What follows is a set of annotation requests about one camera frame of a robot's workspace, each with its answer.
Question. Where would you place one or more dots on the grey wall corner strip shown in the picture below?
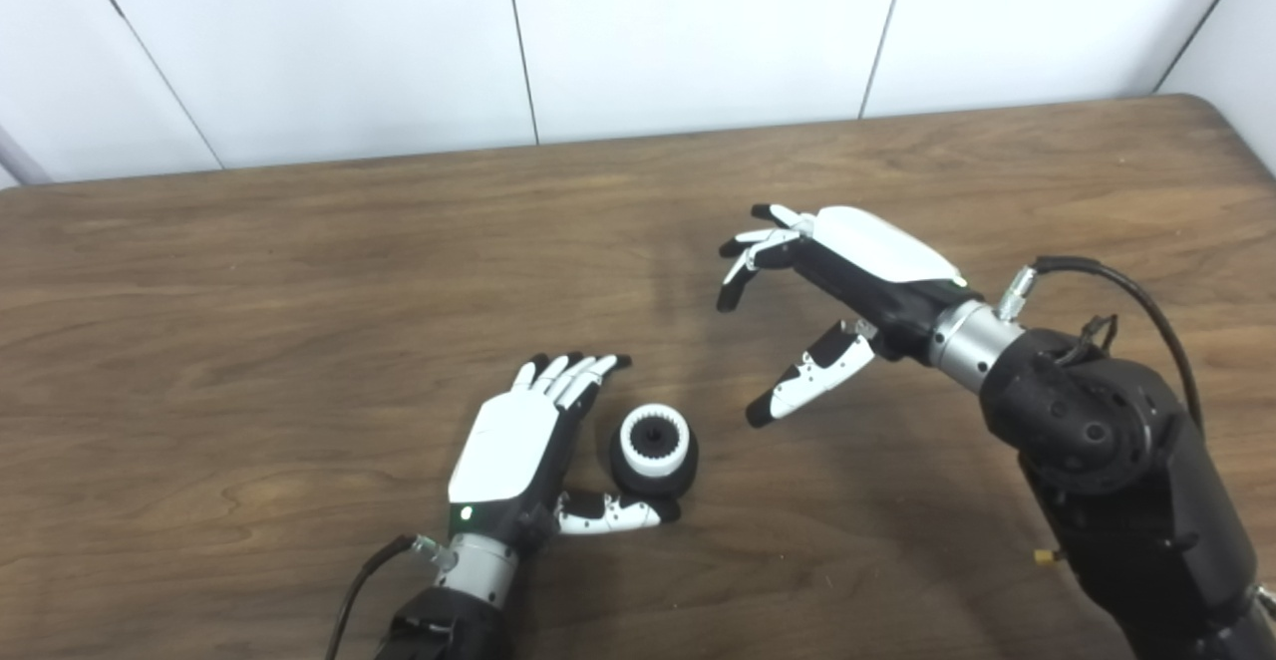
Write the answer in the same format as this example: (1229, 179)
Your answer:
(15, 164)

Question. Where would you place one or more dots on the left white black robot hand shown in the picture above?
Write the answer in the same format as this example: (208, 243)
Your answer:
(503, 451)

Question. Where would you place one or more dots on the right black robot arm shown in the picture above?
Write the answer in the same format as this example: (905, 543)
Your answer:
(1097, 431)

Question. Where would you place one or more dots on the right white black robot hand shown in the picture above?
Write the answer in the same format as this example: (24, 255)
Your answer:
(877, 251)

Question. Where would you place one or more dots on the round black part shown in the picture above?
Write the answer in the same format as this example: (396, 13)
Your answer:
(680, 476)

